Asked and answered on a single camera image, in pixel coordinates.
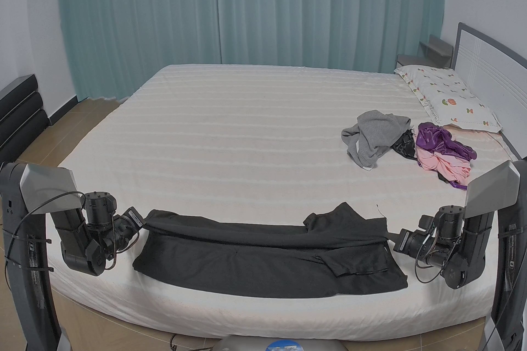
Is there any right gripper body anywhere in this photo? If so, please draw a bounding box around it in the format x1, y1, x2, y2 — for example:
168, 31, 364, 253
391, 230, 420, 256

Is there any black patterned garment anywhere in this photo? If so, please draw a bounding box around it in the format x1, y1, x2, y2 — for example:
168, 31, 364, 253
391, 129, 417, 161

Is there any pink garment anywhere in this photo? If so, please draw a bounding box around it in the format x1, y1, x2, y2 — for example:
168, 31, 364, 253
416, 146, 471, 183

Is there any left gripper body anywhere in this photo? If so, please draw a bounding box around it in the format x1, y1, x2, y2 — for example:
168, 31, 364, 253
114, 206, 144, 247

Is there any black long-sleeved top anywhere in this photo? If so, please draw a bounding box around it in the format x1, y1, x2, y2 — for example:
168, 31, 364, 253
132, 202, 409, 298

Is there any bed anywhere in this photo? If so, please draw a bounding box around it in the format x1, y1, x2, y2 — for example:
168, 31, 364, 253
49, 22, 527, 342

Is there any grey garment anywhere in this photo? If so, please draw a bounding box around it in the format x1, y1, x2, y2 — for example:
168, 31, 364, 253
341, 109, 412, 171

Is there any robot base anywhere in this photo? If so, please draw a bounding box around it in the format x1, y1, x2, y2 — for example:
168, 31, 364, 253
212, 337, 344, 351

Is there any black chest of drawers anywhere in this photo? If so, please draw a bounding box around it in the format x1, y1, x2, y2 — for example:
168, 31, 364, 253
0, 74, 52, 161

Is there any purple garment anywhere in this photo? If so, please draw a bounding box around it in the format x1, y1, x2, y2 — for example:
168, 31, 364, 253
415, 122, 477, 190

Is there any grey bedside table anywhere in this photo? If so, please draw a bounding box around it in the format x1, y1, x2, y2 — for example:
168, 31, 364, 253
396, 34, 453, 68

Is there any white printed pillow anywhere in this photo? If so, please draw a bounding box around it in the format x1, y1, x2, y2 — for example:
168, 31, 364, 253
394, 65, 504, 133

